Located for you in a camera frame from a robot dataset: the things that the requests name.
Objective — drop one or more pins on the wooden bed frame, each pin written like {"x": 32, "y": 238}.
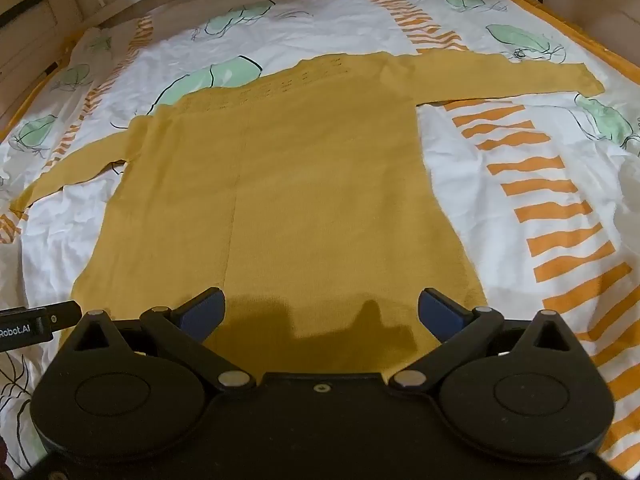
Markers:
{"x": 600, "y": 5}

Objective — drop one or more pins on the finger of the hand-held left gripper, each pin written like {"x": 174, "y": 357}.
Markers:
{"x": 65, "y": 314}

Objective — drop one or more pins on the mustard yellow knit sweater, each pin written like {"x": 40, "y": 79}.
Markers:
{"x": 320, "y": 200}

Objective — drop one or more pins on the white leaf-print bed sheet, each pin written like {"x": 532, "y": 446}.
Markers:
{"x": 525, "y": 170}

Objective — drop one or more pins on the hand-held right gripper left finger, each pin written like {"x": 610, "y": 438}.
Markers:
{"x": 206, "y": 310}

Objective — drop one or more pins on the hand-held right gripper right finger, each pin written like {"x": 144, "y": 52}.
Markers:
{"x": 439, "y": 312}

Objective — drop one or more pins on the light wooden cabinet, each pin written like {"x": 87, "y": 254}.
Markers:
{"x": 30, "y": 45}

